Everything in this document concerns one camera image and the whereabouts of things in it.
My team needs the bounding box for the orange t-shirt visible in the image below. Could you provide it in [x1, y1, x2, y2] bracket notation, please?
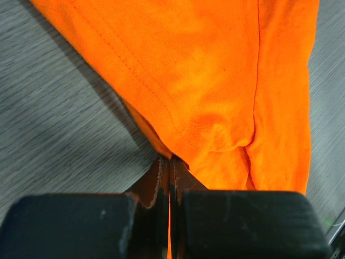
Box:
[32, 1, 319, 196]

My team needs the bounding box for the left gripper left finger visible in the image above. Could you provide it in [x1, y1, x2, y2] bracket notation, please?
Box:
[1, 156, 169, 258]

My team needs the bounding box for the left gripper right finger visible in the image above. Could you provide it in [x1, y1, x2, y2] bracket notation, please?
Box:
[169, 158, 331, 258]

